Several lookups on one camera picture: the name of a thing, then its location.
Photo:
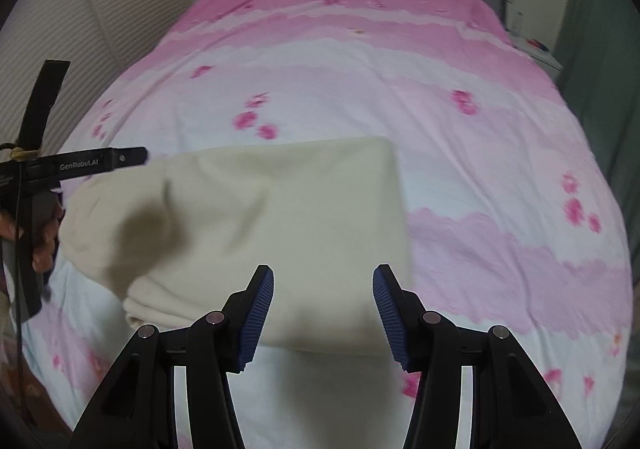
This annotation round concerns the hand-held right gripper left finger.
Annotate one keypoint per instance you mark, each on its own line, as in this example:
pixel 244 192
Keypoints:
pixel 257 314

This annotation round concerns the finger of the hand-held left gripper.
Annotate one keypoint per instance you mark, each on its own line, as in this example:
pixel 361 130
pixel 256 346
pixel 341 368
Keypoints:
pixel 131 157

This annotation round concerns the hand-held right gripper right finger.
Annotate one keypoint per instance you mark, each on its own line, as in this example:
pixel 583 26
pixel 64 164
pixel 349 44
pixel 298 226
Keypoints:
pixel 390 314

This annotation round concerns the cream pants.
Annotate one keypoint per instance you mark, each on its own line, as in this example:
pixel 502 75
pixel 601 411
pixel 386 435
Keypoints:
pixel 280 229

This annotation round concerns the person's left hand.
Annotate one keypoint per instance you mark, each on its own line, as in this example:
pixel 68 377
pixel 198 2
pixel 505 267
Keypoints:
pixel 47 241

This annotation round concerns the white slatted wardrobe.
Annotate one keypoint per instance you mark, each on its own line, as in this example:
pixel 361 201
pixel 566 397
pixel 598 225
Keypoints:
pixel 75 29

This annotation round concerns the pink floral duvet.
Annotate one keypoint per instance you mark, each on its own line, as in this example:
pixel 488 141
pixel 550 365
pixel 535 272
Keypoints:
pixel 400 79

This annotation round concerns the white nightstand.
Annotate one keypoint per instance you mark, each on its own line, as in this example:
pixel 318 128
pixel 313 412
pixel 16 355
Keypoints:
pixel 545 59

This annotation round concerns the small colourful items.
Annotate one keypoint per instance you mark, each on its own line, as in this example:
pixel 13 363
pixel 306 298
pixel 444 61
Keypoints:
pixel 540 46

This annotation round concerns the clear bottle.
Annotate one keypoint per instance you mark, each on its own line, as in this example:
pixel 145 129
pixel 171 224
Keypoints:
pixel 518 21

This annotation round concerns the green curtain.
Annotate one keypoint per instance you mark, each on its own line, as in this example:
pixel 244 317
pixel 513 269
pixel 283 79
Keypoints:
pixel 600 54

